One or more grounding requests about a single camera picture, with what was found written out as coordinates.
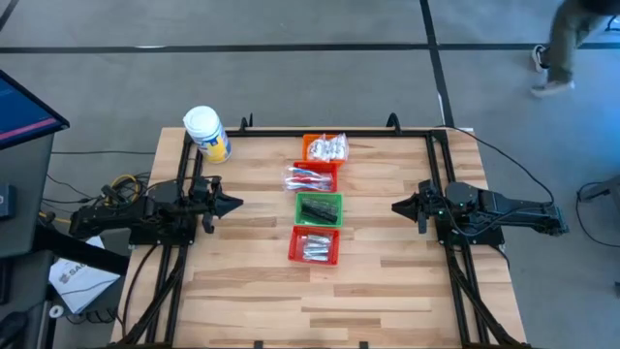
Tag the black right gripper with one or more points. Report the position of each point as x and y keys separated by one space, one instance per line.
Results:
x=427 y=206

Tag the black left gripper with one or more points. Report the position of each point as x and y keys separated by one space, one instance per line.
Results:
x=209 y=203

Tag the red plastic basket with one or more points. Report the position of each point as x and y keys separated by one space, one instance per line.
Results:
x=295 y=249
x=334 y=167

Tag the black comb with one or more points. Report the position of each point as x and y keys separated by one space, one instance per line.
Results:
x=319 y=215
x=322 y=202

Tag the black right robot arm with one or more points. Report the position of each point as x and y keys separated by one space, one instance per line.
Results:
x=508 y=208

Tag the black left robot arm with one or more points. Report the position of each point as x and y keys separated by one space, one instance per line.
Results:
x=121 y=213

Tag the green plastic basket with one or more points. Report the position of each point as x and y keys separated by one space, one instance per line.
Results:
x=299 y=213

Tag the white yellow wipes canister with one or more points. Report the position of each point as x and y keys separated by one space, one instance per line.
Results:
x=206 y=128

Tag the orange plastic basket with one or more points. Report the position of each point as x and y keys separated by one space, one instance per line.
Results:
x=306 y=150

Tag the black desk foot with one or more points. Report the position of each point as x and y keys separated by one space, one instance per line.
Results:
x=82 y=249

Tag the white printed booklet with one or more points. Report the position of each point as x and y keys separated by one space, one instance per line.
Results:
x=82 y=286

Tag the grey desk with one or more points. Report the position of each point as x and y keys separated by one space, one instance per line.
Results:
x=26 y=194

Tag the white tape roll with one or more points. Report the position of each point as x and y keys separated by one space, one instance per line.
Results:
x=53 y=308

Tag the black desk device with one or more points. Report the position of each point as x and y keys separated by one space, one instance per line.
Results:
x=6 y=201

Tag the blue screen monitor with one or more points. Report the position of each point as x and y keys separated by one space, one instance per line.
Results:
x=24 y=114

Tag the person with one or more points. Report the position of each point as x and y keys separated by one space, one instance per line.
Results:
x=564 y=39

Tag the black rounded device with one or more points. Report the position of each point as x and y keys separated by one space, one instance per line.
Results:
x=12 y=329

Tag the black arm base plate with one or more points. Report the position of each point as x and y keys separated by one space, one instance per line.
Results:
x=479 y=239
x=160 y=238

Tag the black aluminium table frame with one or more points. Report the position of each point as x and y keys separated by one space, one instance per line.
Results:
x=281 y=133

